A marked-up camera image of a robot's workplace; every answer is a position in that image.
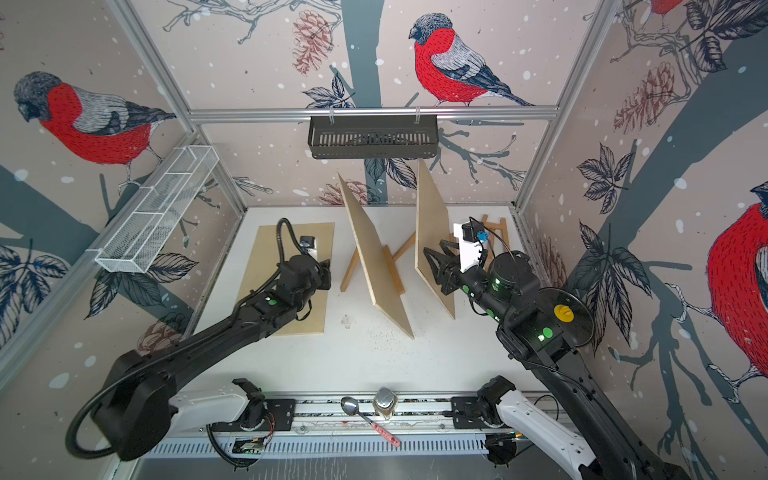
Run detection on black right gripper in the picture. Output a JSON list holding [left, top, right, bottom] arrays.
[[427, 237, 516, 327]]

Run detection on wooden easel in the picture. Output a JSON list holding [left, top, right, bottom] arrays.
[[339, 233, 416, 295], [481, 214, 509, 251]]

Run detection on plywood board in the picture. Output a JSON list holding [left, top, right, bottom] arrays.
[[415, 159, 456, 319], [236, 220, 334, 336], [339, 177, 415, 339]]

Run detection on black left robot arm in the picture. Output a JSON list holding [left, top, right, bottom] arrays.
[[64, 235, 331, 460]]

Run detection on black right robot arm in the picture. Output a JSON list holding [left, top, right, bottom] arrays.
[[423, 241, 689, 479]]

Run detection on black hanging basket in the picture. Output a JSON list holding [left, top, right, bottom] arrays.
[[308, 115, 439, 160]]

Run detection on yellow pot black lid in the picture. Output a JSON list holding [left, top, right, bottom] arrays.
[[537, 287, 596, 348]]

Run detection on small metal cup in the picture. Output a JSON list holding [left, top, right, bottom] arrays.
[[372, 387, 398, 420]]

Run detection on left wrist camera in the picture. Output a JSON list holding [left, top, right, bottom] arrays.
[[299, 235, 317, 251]]

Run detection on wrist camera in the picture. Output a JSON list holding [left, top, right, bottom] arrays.
[[453, 218, 489, 273], [299, 235, 317, 251]]

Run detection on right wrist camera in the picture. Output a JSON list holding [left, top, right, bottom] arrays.
[[453, 218, 489, 273]]

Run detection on metal spoon red handle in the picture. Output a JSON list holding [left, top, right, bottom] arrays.
[[340, 396, 401, 449]]

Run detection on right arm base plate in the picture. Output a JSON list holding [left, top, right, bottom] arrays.
[[447, 396, 497, 430]]

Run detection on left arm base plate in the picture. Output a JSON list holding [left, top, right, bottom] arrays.
[[211, 398, 297, 433]]

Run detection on white wire mesh basket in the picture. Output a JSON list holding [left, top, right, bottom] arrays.
[[95, 145, 219, 273]]

